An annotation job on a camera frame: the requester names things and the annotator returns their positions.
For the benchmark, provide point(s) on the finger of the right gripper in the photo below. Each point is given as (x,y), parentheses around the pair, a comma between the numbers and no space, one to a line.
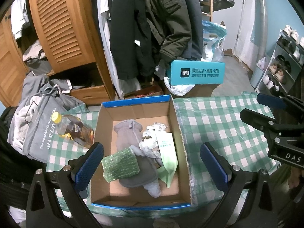
(271,101)
(258,121)

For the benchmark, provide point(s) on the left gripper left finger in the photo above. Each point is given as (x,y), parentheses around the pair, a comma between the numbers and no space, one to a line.
(83,168)

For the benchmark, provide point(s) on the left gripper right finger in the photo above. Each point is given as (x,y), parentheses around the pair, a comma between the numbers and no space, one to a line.
(222,173)

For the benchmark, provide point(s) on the green sparkly scrub cloth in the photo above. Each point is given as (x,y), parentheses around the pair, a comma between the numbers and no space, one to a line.
(120,165)

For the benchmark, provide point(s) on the light green microfibre cloth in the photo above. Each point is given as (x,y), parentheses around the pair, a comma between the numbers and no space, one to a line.
(168,156)

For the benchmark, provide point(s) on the white patterned rag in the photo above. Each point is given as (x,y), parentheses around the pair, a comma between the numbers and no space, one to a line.
(149,144)

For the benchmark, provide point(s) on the light grey sock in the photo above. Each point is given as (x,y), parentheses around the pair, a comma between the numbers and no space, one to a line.
(153,188)

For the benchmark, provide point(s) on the light blue bin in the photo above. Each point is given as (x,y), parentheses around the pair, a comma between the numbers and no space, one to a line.
(258,72)

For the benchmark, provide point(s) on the green checkered tablecloth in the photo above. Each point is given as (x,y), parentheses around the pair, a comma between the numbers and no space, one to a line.
(192,122)

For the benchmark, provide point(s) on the plastic oil bottle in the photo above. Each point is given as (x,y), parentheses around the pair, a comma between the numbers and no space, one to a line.
(71,127)

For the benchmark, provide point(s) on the metal shoe rack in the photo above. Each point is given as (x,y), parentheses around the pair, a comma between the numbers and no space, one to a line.
(284,65)

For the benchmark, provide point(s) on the blue cardboard box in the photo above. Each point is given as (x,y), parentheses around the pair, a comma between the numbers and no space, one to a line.
(146,111)

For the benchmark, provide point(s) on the grey tote bag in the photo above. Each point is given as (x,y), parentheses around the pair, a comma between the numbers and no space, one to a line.
(31,130)

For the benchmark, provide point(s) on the blue white plastic bag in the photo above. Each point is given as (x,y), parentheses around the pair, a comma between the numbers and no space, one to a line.
(213,40)

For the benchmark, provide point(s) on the teal shoe box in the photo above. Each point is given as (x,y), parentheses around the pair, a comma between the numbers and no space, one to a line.
(185,72)

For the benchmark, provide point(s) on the wooden louvred wardrobe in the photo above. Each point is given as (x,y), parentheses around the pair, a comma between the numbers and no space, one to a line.
(70,40)

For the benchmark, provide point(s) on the dark hanging jackets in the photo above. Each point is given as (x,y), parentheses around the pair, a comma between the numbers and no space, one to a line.
(148,35)

